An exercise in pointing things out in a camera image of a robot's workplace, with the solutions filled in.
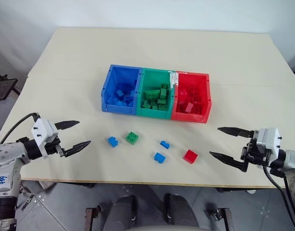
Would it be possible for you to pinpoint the black metal stand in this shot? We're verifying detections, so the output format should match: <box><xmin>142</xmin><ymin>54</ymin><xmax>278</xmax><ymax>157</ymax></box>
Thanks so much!
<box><xmin>0</xmin><ymin>69</ymin><xmax>21</xmax><ymax>102</ymax></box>

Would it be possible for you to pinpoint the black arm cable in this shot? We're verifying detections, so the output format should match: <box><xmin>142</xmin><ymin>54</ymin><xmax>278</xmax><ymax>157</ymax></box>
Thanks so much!
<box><xmin>0</xmin><ymin>112</ymin><xmax>41</xmax><ymax>145</ymax></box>
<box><xmin>262</xmin><ymin>158</ymin><xmax>295</xmax><ymax>231</ymax></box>

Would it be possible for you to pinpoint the green plastic storage bin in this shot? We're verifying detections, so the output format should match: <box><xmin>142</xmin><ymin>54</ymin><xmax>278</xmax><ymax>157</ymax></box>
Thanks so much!
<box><xmin>135</xmin><ymin>67</ymin><xmax>177</xmax><ymax>120</ymax></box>

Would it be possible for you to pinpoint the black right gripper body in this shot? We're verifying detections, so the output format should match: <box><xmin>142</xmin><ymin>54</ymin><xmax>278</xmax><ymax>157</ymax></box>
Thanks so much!
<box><xmin>241</xmin><ymin>130</ymin><xmax>271</xmax><ymax>169</ymax></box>

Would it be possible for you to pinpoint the red square toy brick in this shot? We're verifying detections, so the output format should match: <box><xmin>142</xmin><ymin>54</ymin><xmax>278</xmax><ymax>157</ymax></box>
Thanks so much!
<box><xmin>182</xmin><ymin>149</ymin><xmax>199</xmax><ymax>165</ymax></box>

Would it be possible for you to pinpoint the rusty metal frame foot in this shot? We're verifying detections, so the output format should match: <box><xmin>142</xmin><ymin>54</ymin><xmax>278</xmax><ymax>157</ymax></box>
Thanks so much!
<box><xmin>85</xmin><ymin>204</ymin><xmax>101</xmax><ymax>231</ymax></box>
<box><xmin>207</xmin><ymin>207</ymin><xmax>234</xmax><ymax>231</ymax></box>

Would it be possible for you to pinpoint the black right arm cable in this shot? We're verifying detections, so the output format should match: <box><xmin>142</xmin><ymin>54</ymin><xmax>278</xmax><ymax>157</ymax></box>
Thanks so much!
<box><xmin>262</xmin><ymin>158</ymin><xmax>295</xmax><ymax>231</ymax></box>

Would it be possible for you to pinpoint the blue plastic storage bin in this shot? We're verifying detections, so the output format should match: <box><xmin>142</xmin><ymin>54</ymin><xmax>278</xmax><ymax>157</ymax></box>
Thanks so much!
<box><xmin>100</xmin><ymin>64</ymin><xmax>143</xmax><ymax>116</ymax></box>

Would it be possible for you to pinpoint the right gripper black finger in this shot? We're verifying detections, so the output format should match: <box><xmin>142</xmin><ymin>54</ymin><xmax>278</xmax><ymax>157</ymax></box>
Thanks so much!
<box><xmin>217</xmin><ymin>127</ymin><xmax>255</xmax><ymax>139</ymax></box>
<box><xmin>209</xmin><ymin>151</ymin><xmax>249</xmax><ymax>173</ymax></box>

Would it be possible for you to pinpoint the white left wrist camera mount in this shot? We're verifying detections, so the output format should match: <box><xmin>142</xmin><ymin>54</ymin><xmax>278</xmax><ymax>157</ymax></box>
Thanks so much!
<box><xmin>30</xmin><ymin>118</ymin><xmax>60</xmax><ymax>160</ymax></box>

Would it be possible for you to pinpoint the red plastic storage bin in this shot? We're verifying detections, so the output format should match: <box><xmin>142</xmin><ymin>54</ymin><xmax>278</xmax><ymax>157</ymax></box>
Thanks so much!
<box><xmin>171</xmin><ymin>70</ymin><xmax>213</xmax><ymax>124</ymax></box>

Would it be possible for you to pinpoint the white handwritten label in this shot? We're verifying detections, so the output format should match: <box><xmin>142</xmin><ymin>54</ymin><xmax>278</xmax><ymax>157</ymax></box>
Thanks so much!
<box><xmin>0</xmin><ymin>171</ymin><xmax>10</xmax><ymax>193</ymax></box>

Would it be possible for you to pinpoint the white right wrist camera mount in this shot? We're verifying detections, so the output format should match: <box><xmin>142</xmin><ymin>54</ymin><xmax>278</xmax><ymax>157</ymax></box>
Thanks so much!
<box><xmin>254</xmin><ymin>127</ymin><xmax>282</xmax><ymax>157</ymax></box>

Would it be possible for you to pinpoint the dark blue toy brick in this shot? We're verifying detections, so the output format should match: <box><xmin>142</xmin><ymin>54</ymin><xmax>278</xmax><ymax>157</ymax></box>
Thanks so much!
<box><xmin>116</xmin><ymin>82</ymin><xmax>136</xmax><ymax>93</ymax></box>

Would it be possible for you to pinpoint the white tape strip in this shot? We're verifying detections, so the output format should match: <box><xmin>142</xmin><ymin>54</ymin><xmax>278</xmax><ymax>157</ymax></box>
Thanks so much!
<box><xmin>169</xmin><ymin>70</ymin><xmax>179</xmax><ymax>90</ymax></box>

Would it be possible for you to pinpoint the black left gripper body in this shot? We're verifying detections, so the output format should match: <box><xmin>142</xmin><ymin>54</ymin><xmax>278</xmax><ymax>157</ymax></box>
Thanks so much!
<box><xmin>45</xmin><ymin>137</ymin><xmax>67</xmax><ymax>158</ymax></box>

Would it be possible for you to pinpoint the green square toy brick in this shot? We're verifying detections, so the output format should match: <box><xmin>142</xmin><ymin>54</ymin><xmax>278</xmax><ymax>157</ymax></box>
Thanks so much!
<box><xmin>125</xmin><ymin>131</ymin><xmax>140</xmax><ymax>146</ymax></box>

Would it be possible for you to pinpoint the dark rounded shape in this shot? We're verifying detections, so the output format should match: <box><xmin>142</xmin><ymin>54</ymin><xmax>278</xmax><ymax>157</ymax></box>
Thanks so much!
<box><xmin>109</xmin><ymin>195</ymin><xmax>138</xmax><ymax>231</ymax></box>
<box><xmin>163</xmin><ymin>192</ymin><xmax>200</xmax><ymax>231</ymax></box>

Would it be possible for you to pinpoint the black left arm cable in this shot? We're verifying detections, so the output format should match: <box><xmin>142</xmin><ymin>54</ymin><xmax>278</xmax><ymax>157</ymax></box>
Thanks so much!
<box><xmin>0</xmin><ymin>112</ymin><xmax>41</xmax><ymax>145</ymax></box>

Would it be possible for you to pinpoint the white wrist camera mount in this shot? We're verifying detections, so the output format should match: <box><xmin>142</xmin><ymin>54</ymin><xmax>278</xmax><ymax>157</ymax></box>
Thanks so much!
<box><xmin>30</xmin><ymin>118</ymin><xmax>60</xmax><ymax>160</ymax></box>
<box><xmin>254</xmin><ymin>127</ymin><xmax>282</xmax><ymax>157</ymax></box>

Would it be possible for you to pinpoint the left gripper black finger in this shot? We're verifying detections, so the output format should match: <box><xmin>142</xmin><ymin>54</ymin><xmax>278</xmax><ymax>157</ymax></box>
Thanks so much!
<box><xmin>54</xmin><ymin>120</ymin><xmax>81</xmax><ymax>131</ymax></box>
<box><xmin>61</xmin><ymin>140</ymin><xmax>92</xmax><ymax>158</ymax></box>

